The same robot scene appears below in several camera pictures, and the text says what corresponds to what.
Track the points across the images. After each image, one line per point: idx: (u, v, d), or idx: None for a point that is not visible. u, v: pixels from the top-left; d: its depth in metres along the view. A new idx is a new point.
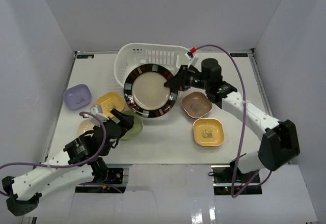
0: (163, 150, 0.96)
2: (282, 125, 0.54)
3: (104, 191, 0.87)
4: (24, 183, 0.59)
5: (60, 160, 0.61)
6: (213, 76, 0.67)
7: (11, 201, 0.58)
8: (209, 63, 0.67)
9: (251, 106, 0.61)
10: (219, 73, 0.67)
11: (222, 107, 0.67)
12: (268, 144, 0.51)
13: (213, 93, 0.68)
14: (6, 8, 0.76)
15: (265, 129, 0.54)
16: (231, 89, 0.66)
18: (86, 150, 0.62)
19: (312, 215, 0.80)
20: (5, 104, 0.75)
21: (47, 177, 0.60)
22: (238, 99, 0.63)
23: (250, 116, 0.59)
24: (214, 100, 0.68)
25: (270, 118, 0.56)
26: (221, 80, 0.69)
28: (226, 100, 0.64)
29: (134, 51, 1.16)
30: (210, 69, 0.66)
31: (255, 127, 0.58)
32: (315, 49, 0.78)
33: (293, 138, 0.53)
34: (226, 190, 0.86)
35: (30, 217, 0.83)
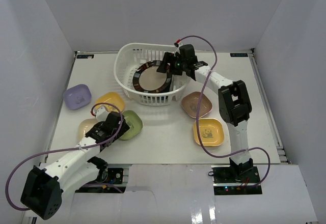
0: (163, 149, 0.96)
2: (236, 85, 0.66)
3: (104, 191, 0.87)
4: (60, 167, 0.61)
5: (87, 142, 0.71)
6: (188, 55, 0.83)
7: (53, 182, 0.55)
8: (184, 45, 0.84)
9: (215, 75, 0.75)
10: (192, 52, 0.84)
11: (196, 79, 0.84)
12: (221, 97, 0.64)
13: (189, 68, 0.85)
14: (6, 8, 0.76)
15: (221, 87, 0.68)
16: (204, 64, 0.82)
18: (104, 134, 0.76)
19: (312, 215, 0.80)
20: (6, 105, 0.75)
21: (81, 158, 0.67)
22: (206, 70, 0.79)
23: (212, 81, 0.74)
24: (190, 74, 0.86)
25: (227, 81, 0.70)
26: (195, 59, 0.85)
28: (198, 72, 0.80)
29: (134, 51, 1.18)
30: (184, 50, 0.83)
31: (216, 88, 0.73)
32: (316, 49, 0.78)
33: (244, 94, 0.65)
34: (226, 190, 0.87)
35: (30, 217, 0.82)
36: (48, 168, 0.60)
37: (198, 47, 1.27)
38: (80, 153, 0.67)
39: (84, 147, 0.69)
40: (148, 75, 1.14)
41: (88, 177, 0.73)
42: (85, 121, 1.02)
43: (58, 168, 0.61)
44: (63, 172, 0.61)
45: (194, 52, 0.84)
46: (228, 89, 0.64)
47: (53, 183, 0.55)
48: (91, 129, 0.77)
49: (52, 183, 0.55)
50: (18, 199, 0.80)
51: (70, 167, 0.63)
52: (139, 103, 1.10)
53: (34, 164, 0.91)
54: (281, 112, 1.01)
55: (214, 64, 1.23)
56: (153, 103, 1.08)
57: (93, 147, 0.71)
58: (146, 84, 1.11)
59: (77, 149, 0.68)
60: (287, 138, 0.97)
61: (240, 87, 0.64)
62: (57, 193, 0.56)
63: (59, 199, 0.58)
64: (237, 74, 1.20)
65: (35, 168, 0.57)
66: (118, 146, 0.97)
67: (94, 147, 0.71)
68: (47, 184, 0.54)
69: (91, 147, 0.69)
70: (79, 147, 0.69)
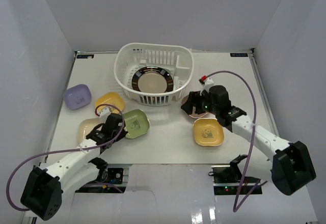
0: (163, 149, 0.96)
2: (293, 147, 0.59)
3: (104, 191, 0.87)
4: (61, 167, 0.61)
5: (87, 144, 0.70)
6: (221, 101, 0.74)
7: (55, 182, 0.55)
8: (216, 89, 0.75)
9: (262, 130, 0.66)
10: (226, 98, 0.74)
11: (233, 131, 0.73)
12: (279, 166, 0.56)
13: (223, 117, 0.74)
14: (6, 8, 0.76)
15: (276, 150, 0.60)
16: (241, 113, 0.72)
18: (104, 136, 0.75)
19: (311, 215, 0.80)
20: (5, 104, 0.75)
21: (82, 159, 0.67)
22: (247, 122, 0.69)
23: (260, 139, 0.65)
24: (224, 123, 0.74)
25: (281, 141, 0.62)
26: (228, 104, 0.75)
28: (236, 122, 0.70)
29: (134, 51, 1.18)
30: (217, 94, 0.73)
31: (266, 149, 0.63)
32: (316, 49, 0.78)
33: (305, 159, 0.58)
34: (226, 190, 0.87)
35: (30, 216, 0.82)
36: (49, 169, 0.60)
37: (198, 47, 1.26)
38: (81, 154, 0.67)
39: (85, 148, 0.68)
40: (151, 80, 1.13)
41: (88, 178, 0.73)
42: (85, 121, 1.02)
43: (59, 169, 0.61)
44: (63, 173, 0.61)
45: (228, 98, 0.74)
46: (286, 155, 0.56)
47: (54, 183, 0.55)
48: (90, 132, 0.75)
49: (53, 183, 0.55)
50: (18, 199, 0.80)
51: (71, 168, 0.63)
52: (139, 103, 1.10)
53: (34, 164, 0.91)
54: (281, 112, 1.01)
55: (214, 64, 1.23)
56: (153, 103, 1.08)
57: (93, 148, 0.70)
58: (144, 87, 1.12)
59: (78, 150, 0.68)
60: (287, 138, 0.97)
61: (301, 151, 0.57)
62: (57, 194, 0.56)
63: (58, 200, 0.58)
64: (237, 74, 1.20)
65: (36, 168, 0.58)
66: (118, 146, 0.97)
67: (96, 148, 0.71)
68: (48, 183, 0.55)
69: (92, 148, 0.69)
70: (80, 148, 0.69)
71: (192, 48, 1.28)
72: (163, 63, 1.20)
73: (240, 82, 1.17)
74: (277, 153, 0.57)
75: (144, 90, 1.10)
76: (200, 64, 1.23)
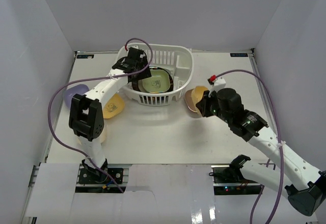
0: (163, 149, 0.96)
2: None
3: (104, 191, 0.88)
4: (97, 92, 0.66)
5: (116, 72, 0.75)
6: (232, 107, 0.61)
7: (94, 105, 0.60)
8: (226, 92, 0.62)
9: (287, 149, 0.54)
10: (239, 102, 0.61)
11: (249, 143, 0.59)
12: (310, 200, 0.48)
13: (239, 126, 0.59)
14: (7, 8, 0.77)
15: (307, 183, 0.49)
16: (262, 121, 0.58)
18: (130, 66, 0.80)
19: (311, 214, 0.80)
20: (5, 105, 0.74)
21: (113, 85, 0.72)
22: (272, 138, 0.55)
23: (288, 164, 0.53)
24: (241, 133, 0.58)
25: (311, 169, 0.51)
26: (243, 111, 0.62)
28: (259, 139, 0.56)
29: None
30: (228, 100, 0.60)
31: (291, 175, 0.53)
32: (316, 49, 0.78)
33: None
34: (226, 190, 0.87)
35: (30, 217, 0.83)
36: (87, 95, 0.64)
37: (198, 47, 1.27)
38: (111, 82, 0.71)
39: (115, 77, 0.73)
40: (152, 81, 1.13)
41: (98, 163, 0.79)
42: None
43: (96, 94, 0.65)
44: (101, 96, 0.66)
45: (241, 102, 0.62)
46: (320, 191, 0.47)
47: (96, 104, 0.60)
48: (115, 63, 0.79)
49: (96, 105, 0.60)
50: (18, 199, 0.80)
51: (106, 93, 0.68)
52: (139, 103, 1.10)
53: (34, 164, 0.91)
54: (281, 112, 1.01)
55: (213, 64, 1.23)
56: (153, 103, 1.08)
57: (122, 77, 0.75)
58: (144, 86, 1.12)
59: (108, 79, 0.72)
60: (287, 138, 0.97)
61: None
62: (100, 115, 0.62)
63: (102, 121, 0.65)
64: (238, 73, 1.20)
65: (76, 95, 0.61)
66: (118, 146, 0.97)
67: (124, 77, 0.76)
68: (91, 105, 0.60)
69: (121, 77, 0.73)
70: (110, 77, 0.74)
71: (192, 48, 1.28)
72: (162, 62, 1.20)
73: (240, 82, 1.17)
74: (311, 188, 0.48)
75: (144, 91, 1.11)
76: (199, 64, 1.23)
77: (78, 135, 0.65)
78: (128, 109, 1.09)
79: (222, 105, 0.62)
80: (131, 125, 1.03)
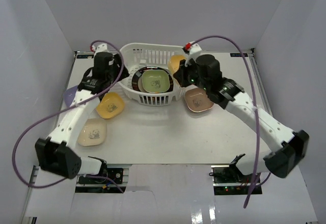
0: (163, 149, 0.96)
2: (297, 137, 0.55)
3: (104, 191, 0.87)
4: (63, 130, 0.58)
5: (83, 96, 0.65)
6: (211, 74, 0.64)
7: (61, 150, 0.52)
8: (206, 60, 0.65)
9: (264, 113, 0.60)
10: (217, 70, 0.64)
11: (225, 108, 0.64)
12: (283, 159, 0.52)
13: (217, 93, 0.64)
14: (6, 8, 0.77)
15: (281, 142, 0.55)
16: (237, 87, 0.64)
18: (97, 83, 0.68)
19: (311, 215, 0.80)
20: (5, 105, 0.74)
21: (82, 114, 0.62)
22: (247, 103, 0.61)
23: (263, 126, 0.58)
24: (218, 101, 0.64)
25: (285, 130, 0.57)
26: (220, 78, 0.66)
28: (234, 104, 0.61)
29: (134, 51, 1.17)
30: (208, 66, 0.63)
31: (267, 137, 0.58)
32: (316, 49, 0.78)
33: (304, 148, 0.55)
34: (226, 190, 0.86)
35: (30, 216, 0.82)
36: (52, 137, 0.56)
37: (198, 47, 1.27)
38: (78, 112, 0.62)
39: (81, 104, 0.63)
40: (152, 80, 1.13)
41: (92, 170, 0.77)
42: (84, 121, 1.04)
43: (62, 133, 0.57)
44: (68, 134, 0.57)
45: (219, 68, 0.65)
46: (292, 148, 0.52)
47: (62, 148, 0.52)
48: (81, 82, 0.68)
49: (63, 148, 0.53)
50: (18, 199, 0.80)
51: (75, 127, 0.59)
52: (139, 103, 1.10)
53: (34, 164, 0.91)
54: (281, 112, 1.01)
55: None
56: (153, 103, 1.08)
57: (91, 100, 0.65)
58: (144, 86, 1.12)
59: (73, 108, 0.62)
60: None
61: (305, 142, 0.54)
62: (72, 155, 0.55)
63: (77, 159, 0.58)
64: (238, 74, 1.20)
65: (38, 142, 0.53)
66: (118, 146, 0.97)
67: (92, 100, 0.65)
68: (56, 151, 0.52)
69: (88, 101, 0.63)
70: (75, 105, 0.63)
71: None
72: (162, 62, 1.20)
73: (240, 82, 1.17)
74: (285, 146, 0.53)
75: (144, 91, 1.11)
76: None
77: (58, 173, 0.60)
78: (128, 109, 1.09)
79: (201, 72, 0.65)
80: (131, 125, 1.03)
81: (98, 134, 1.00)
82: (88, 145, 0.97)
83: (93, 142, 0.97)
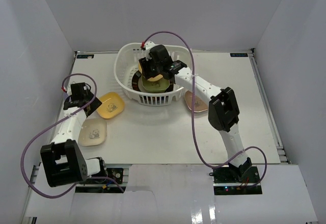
0: (163, 149, 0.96)
2: (224, 92, 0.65)
3: (104, 191, 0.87)
4: (64, 133, 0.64)
5: (72, 110, 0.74)
6: (161, 56, 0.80)
7: (69, 143, 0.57)
8: (155, 48, 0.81)
9: (199, 79, 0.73)
10: (165, 53, 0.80)
11: (176, 82, 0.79)
12: (213, 109, 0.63)
13: (167, 71, 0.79)
14: (6, 8, 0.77)
15: (210, 96, 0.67)
16: (182, 65, 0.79)
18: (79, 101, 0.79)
19: (312, 215, 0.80)
20: (5, 105, 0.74)
21: (76, 122, 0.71)
22: (188, 74, 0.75)
23: (198, 88, 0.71)
24: (168, 77, 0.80)
25: (214, 88, 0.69)
26: (170, 59, 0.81)
28: (179, 76, 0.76)
29: (134, 51, 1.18)
30: (157, 51, 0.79)
31: (203, 96, 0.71)
32: (316, 49, 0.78)
33: (233, 101, 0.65)
34: (226, 190, 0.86)
35: (30, 216, 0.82)
36: (57, 141, 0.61)
37: (198, 47, 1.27)
38: (72, 120, 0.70)
39: (73, 113, 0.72)
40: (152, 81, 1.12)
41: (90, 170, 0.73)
42: (85, 121, 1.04)
43: (64, 135, 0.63)
44: (71, 136, 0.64)
45: (167, 52, 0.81)
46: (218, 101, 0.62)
47: (69, 143, 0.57)
48: (65, 104, 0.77)
49: (70, 143, 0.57)
50: (18, 199, 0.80)
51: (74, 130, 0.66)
52: (139, 103, 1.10)
53: (34, 164, 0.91)
54: (281, 112, 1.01)
55: (213, 65, 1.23)
56: (153, 103, 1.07)
57: (80, 111, 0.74)
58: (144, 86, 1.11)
59: (67, 119, 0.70)
60: (287, 138, 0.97)
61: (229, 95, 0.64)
62: (79, 152, 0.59)
63: (82, 159, 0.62)
64: (238, 73, 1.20)
65: (44, 148, 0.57)
66: (118, 146, 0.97)
67: (80, 112, 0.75)
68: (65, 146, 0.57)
69: (79, 112, 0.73)
70: (68, 116, 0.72)
71: (192, 48, 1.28)
72: None
73: (240, 82, 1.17)
74: (211, 100, 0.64)
75: (144, 90, 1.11)
76: (199, 64, 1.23)
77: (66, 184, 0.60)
78: (128, 109, 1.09)
79: (154, 58, 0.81)
80: (131, 125, 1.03)
81: (98, 134, 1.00)
82: (88, 145, 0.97)
83: (93, 142, 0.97)
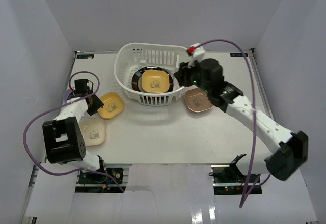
0: (162, 149, 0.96)
2: (295, 137, 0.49)
3: (104, 191, 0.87)
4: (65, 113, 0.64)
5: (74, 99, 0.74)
6: (215, 78, 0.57)
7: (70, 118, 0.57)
8: (208, 63, 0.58)
9: (261, 113, 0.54)
10: (221, 74, 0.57)
11: (225, 111, 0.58)
12: (281, 159, 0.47)
13: (216, 96, 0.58)
14: (7, 8, 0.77)
15: (279, 143, 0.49)
16: (236, 92, 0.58)
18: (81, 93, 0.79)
19: (312, 214, 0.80)
20: (5, 105, 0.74)
21: (79, 108, 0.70)
22: (246, 105, 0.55)
23: (260, 127, 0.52)
24: (218, 104, 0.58)
25: (283, 129, 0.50)
26: (222, 81, 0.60)
28: (233, 107, 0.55)
29: (134, 51, 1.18)
30: (211, 70, 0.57)
31: (267, 139, 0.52)
32: (316, 49, 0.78)
33: (305, 148, 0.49)
34: (226, 190, 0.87)
35: (30, 216, 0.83)
36: (57, 118, 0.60)
37: None
38: (75, 105, 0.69)
39: (76, 100, 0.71)
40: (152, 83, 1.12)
41: (89, 163, 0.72)
42: (85, 121, 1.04)
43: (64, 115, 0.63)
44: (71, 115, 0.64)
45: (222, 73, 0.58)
46: (290, 149, 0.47)
47: (70, 118, 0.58)
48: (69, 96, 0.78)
49: (70, 118, 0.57)
50: (18, 199, 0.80)
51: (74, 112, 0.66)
52: (139, 103, 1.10)
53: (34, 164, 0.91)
54: (281, 112, 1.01)
55: None
56: (153, 103, 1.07)
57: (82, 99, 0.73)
58: (144, 87, 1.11)
59: (70, 104, 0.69)
60: None
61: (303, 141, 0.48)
62: (79, 130, 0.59)
63: (82, 139, 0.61)
64: (237, 73, 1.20)
65: (45, 123, 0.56)
66: (119, 147, 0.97)
67: (83, 100, 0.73)
68: (65, 121, 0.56)
69: (81, 100, 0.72)
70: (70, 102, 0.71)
71: (192, 48, 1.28)
72: (163, 63, 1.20)
73: (240, 82, 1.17)
74: (281, 147, 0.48)
75: (144, 91, 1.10)
76: None
77: (65, 163, 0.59)
78: (128, 109, 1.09)
79: (204, 76, 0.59)
80: (131, 125, 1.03)
81: (98, 134, 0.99)
82: (88, 145, 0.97)
83: (93, 142, 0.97)
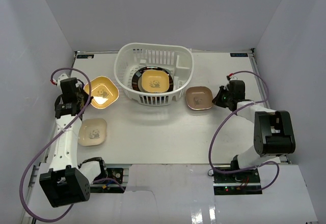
0: (162, 149, 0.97)
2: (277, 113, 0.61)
3: (104, 191, 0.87)
4: (62, 157, 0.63)
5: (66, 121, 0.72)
6: (236, 89, 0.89)
7: (69, 170, 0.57)
8: (236, 80, 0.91)
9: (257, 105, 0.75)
10: (240, 88, 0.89)
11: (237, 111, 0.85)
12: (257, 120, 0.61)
13: (234, 103, 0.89)
14: (6, 8, 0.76)
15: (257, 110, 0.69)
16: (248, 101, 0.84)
18: (74, 107, 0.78)
19: (311, 215, 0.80)
20: (5, 105, 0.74)
21: (73, 135, 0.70)
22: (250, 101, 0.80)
23: (251, 108, 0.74)
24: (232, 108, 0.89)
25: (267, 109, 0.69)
26: (242, 95, 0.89)
28: (240, 103, 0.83)
29: (134, 51, 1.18)
30: (234, 82, 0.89)
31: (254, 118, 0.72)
32: (316, 49, 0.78)
33: (286, 125, 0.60)
34: (226, 190, 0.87)
35: (30, 217, 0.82)
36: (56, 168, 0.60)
37: (198, 47, 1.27)
38: (69, 133, 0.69)
39: (68, 127, 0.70)
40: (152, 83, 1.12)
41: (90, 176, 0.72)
42: (85, 121, 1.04)
43: (62, 159, 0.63)
44: (68, 158, 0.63)
45: (243, 88, 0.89)
46: (266, 114, 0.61)
47: (70, 170, 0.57)
48: (57, 108, 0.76)
49: (70, 170, 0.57)
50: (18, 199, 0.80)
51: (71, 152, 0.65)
52: (139, 103, 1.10)
53: (34, 164, 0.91)
54: None
55: (213, 65, 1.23)
56: (153, 103, 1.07)
57: (74, 121, 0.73)
58: (144, 86, 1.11)
59: (62, 134, 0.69)
60: None
61: (281, 114, 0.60)
62: (81, 176, 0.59)
63: (86, 179, 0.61)
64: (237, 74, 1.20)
65: (43, 176, 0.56)
66: (119, 147, 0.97)
67: (76, 121, 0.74)
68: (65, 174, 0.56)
69: (74, 122, 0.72)
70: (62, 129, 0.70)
71: (192, 48, 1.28)
72: (163, 63, 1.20)
73: None
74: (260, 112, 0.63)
75: (144, 91, 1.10)
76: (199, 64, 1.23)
77: None
78: (128, 109, 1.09)
79: (230, 87, 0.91)
80: (130, 126, 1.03)
81: (98, 134, 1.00)
82: (88, 145, 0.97)
83: (93, 141, 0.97)
